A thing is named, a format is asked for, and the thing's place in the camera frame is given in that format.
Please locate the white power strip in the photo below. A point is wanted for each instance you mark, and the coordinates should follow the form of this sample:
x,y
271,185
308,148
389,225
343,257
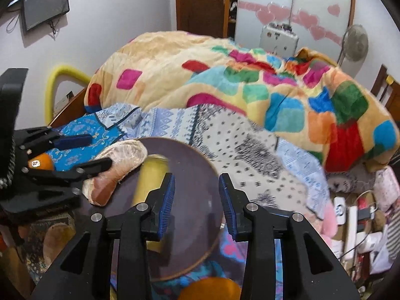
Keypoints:
x,y
350,225

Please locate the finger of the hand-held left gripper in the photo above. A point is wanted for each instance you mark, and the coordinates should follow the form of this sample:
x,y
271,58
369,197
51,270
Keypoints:
x,y
73,142
93,166

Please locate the yellow banana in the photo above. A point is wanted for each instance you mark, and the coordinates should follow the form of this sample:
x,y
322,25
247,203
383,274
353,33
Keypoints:
x,y
150,178

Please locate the pink cloth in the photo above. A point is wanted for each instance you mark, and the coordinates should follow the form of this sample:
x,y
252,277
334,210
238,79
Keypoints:
x,y
387,187

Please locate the beige bread loaf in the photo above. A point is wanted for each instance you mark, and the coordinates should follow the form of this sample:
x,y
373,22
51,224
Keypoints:
x,y
123,157

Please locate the standing fan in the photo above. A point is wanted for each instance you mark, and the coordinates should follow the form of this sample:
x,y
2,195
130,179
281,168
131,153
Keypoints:
x,y
356,42

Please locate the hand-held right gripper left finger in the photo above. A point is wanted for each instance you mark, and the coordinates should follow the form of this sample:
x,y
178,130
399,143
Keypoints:
x,y
167,200

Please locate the white metal case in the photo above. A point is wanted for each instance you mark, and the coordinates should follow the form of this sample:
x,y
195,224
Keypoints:
x,y
278,40

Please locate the brown wooden door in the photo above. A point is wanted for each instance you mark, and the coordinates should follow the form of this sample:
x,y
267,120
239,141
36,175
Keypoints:
x,y
200,3

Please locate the blue floral cloth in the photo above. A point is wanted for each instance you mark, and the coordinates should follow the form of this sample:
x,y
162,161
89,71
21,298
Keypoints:
x,y
93,127

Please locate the dark round plate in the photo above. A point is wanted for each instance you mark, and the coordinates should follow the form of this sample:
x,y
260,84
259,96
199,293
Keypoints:
x,y
193,190

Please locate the fruit in foam net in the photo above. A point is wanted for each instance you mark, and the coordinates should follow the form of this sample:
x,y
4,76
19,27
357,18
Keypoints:
x,y
56,243

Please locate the yellow foam tube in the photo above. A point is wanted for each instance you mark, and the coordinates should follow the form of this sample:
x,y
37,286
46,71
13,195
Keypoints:
x,y
50,93

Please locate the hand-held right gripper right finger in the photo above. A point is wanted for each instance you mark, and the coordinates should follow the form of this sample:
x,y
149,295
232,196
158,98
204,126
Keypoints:
x,y
226,207

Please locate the light blue patterned bedsheet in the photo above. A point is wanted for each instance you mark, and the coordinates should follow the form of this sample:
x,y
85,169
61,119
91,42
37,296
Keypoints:
x,y
250,150

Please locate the grey plush toy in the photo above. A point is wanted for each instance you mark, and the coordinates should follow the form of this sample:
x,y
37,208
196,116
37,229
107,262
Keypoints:
x,y
347,181

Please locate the wooden chair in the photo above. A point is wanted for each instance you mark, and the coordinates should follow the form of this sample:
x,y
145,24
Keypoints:
x,y
386,84

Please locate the orange with sticker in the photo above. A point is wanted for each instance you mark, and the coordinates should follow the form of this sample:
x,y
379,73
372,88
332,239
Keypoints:
x,y
43,162

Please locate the colourful patchwork blanket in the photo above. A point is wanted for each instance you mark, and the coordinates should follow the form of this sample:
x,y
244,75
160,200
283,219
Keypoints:
x,y
175,53

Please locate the wall-mounted monitor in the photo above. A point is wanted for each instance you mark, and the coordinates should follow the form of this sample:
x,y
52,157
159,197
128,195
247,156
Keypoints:
x,y
43,6

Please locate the wooden bed frame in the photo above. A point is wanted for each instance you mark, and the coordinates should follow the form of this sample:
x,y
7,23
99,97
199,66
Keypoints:
x,y
67,109

